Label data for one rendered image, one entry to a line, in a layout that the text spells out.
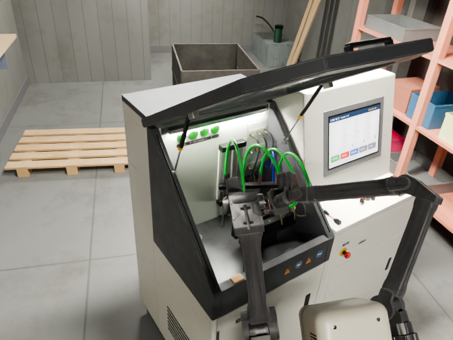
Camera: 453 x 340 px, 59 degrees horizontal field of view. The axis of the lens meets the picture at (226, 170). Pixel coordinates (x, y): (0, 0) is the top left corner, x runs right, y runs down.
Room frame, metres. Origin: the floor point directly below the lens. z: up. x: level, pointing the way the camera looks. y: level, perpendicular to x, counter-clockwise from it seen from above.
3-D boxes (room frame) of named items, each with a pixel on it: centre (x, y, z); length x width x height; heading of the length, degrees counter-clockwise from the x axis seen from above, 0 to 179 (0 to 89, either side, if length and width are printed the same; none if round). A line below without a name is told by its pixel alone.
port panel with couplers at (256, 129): (1.87, -0.15, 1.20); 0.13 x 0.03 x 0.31; 126
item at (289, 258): (1.32, -0.25, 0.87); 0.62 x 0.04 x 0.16; 126
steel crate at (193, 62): (4.82, 0.25, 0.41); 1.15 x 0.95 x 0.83; 17
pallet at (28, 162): (3.71, 1.60, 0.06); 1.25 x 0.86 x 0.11; 99
